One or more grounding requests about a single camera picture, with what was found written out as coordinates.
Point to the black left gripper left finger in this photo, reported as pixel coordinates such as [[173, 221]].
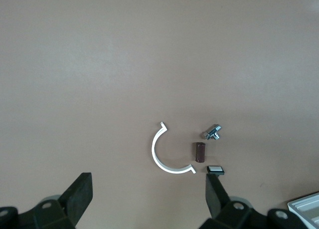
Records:
[[77, 194]]

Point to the white drawer cabinet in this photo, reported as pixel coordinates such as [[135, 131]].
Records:
[[306, 209]]

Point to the chrome metal tee fitting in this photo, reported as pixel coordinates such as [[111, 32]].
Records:
[[211, 133]]

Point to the dark brown rectangular block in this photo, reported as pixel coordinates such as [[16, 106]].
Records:
[[199, 152]]

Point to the black switch with white face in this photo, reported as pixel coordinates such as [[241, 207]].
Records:
[[215, 169]]

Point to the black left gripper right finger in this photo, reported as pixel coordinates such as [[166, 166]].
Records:
[[216, 199]]

